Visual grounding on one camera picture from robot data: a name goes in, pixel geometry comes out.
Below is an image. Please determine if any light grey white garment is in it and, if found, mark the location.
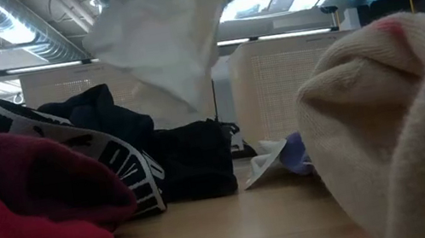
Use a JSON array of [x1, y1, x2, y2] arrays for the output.
[[74, 0, 248, 133]]

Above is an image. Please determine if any navy underwear white lettered waistband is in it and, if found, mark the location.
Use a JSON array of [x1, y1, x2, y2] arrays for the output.
[[0, 73, 172, 238]]

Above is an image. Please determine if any cream red-striped sock pair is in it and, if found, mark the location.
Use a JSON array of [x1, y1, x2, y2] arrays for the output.
[[282, 8, 425, 238]]

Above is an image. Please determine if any black garment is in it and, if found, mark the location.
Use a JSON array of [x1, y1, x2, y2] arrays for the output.
[[151, 113, 252, 207]]

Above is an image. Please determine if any white perforated plastic bin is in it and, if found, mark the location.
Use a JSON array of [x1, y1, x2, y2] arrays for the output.
[[18, 44, 220, 153], [223, 24, 371, 154]]

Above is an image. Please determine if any purple sock with white tag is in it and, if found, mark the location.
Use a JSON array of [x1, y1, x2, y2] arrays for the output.
[[236, 128, 318, 190]]

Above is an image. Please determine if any horizontal metal bar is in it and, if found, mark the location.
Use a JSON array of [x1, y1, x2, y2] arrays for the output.
[[0, 11, 337, 87]]

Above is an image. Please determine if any maroon and red sock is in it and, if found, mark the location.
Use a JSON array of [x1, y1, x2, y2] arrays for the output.
[[0, 93, 145, 238]]

